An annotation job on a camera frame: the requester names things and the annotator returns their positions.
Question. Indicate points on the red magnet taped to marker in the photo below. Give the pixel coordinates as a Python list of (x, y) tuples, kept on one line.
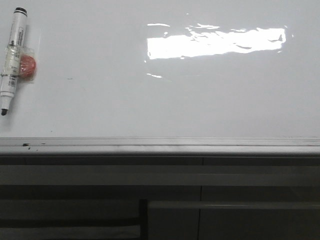
[(28, 66)]

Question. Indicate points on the white whiteboard marker pen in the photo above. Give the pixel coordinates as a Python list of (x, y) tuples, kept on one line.
[(12, 62)]

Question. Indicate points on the white whiteboard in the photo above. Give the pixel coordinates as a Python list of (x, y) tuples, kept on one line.
[(168, 68)]

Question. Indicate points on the aluminium whiteboard tray rail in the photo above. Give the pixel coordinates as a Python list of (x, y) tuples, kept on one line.
[(159, 146)]

